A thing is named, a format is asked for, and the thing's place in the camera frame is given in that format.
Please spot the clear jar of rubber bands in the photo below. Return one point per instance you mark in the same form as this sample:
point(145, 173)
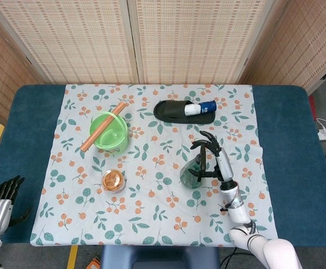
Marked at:
point(112, 180)

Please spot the black rubber slipper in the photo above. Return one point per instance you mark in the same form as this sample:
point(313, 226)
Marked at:
point(168, 112)

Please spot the green transparent spray bottle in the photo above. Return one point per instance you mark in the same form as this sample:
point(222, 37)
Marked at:
point(190, 175)

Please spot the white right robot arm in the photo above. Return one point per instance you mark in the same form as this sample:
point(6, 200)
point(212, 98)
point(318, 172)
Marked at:
point(239, 213)

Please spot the woven bamboo folding screen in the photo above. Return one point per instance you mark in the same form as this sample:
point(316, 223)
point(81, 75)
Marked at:
point(179, 42)

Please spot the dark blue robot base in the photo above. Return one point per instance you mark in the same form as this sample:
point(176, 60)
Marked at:
point(160, 257)

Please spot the orange box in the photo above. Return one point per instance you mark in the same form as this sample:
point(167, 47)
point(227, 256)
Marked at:
point(94, 264)

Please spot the blue and white tube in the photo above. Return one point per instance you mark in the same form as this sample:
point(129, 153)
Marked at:
point(207, 107)

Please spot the light green plastic bucket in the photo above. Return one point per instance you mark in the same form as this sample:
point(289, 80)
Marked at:
point(115, 140)

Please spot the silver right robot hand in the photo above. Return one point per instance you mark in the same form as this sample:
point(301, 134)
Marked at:
point(225, 165)

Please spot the wooden rolling pin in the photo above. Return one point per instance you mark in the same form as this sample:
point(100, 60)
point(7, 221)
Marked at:
point(101, 129)

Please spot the white fruit-print tablecloth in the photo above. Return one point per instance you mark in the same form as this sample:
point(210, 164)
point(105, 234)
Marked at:
point(151, 218)

